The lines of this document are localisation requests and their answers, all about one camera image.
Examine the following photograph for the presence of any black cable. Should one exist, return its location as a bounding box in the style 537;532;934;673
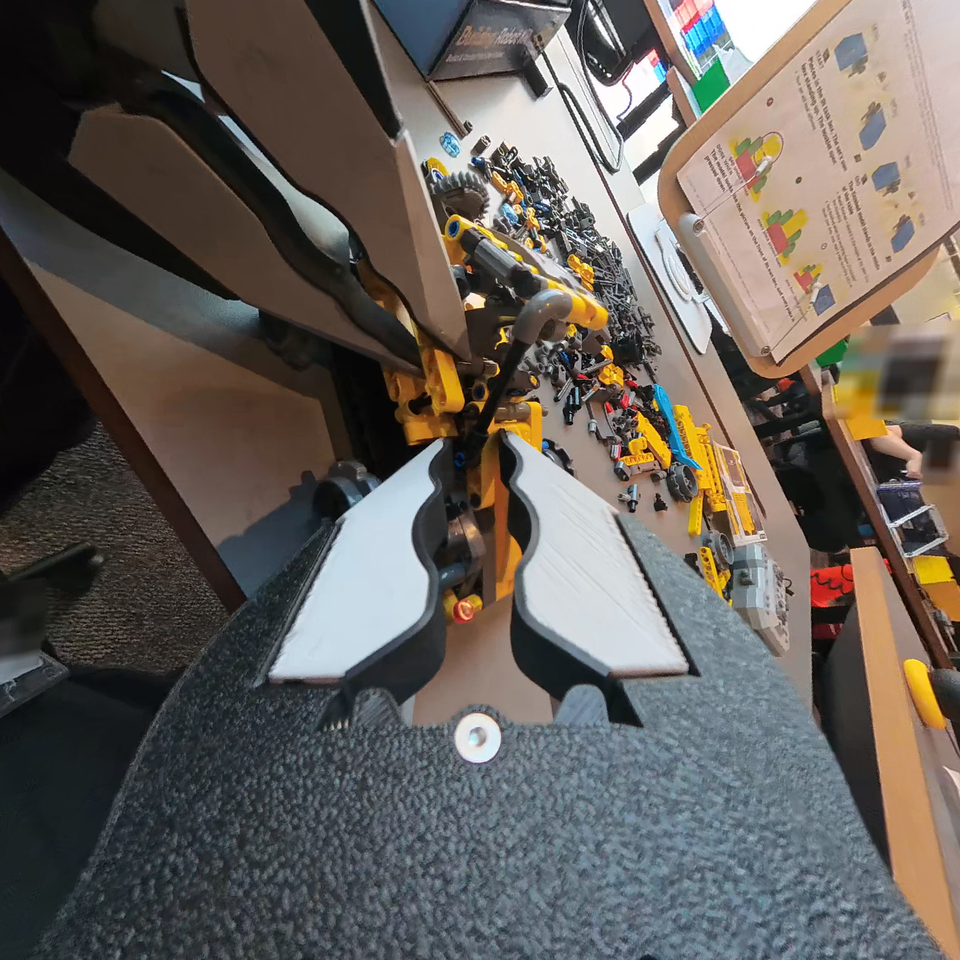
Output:
536;45;625;175

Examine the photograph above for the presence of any wooden side desk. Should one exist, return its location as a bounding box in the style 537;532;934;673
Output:
821;367;960;960

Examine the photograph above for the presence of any yellow handled tool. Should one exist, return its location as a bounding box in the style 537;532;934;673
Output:
902;658;960;734

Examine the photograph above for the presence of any yellow toy block vehicle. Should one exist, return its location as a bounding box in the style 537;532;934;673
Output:
311;168;612;627

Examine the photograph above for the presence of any wooden board with instruction sheet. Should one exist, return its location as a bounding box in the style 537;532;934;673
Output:
656;0;960;380

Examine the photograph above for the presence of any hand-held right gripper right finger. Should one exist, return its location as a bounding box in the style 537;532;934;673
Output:
501;432;691;681

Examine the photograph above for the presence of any grey desk with wooden edge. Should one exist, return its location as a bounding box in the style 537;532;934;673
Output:
0;0;819;729

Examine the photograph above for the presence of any yellow sticker sheet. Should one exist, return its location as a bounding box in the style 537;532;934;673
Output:
708;442;768;546

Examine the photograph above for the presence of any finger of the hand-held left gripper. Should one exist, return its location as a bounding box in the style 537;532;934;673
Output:
66;103;423;370
182;0;474;355

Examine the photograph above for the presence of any orange fabric item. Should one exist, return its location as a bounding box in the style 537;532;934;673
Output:
811;562;858;640

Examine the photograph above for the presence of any long brown rod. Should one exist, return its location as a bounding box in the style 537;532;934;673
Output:
426;81;464;138

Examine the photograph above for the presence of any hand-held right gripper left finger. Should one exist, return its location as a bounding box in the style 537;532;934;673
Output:
267;437;447;687

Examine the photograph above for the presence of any blue cardboard box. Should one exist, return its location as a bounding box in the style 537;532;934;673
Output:
371;0;575;82

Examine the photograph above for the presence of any grey battery hub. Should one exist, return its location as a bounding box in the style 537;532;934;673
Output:
731;543;794;655

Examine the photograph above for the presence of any blue curved piece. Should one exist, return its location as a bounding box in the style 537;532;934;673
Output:
651;384;704;471

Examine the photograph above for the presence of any group of yellow beams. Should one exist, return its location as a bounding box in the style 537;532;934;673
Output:
613;382;760;601

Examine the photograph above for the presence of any pile of small dark pieces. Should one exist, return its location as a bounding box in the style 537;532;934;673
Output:
465;135;663;451

